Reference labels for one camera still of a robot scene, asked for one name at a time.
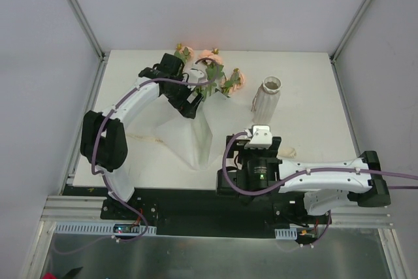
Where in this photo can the white cable duct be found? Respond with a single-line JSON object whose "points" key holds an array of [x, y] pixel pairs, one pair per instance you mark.
{"points": [[116, 229], [295, 233]]}

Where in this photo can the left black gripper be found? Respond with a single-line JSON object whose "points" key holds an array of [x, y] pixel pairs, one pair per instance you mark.
{"points": [[188, 104]]}

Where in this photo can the left white cable duct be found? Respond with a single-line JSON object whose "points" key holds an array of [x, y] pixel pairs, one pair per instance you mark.
{"points": [[116, 229]]}

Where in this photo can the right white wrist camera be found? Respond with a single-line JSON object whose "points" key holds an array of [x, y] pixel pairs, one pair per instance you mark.
{"points": [[259, 136]]}

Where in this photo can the left aluminium frame post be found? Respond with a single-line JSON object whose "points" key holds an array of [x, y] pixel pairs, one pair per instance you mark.
{"points": [[86, 28]]}

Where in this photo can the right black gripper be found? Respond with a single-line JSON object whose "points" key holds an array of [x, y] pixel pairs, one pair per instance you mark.
{"points": [[275, 143]]}

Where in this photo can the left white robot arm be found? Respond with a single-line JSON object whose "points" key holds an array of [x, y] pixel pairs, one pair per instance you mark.
{"points": [[103, 140]]}

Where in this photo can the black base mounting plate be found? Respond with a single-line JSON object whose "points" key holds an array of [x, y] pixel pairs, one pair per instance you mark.
{"points": [[202, 213]]}

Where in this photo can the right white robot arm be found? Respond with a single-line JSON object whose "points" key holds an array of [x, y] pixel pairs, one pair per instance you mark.
{"points": [[323, 186]]}

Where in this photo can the white ribbed ceramic vase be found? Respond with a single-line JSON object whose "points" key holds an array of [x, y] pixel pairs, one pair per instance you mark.
{"points": [[265, 100]]}

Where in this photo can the white wrapping paper sheet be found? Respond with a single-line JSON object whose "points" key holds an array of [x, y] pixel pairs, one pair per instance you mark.
{"points": [[199, 141]]}

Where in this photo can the right aluminium frame post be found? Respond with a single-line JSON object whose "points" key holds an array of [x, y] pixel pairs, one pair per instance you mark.
{"points": [[353, 24]]}

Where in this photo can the right white cable duct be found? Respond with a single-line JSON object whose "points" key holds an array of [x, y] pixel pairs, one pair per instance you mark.
{"points": [[295, 233]]}

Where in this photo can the pink flower bouquet white wrap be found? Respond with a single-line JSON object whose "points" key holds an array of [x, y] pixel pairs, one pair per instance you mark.
{"points": [[212, 63]]}

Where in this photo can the cream printed ribbon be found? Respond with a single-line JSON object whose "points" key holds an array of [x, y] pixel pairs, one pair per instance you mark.
{"points": [[286, 152]]}

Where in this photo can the aluminium frame post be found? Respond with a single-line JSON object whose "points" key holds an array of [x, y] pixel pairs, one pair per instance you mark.
{"points": [[353, 24], [86, 28]]}

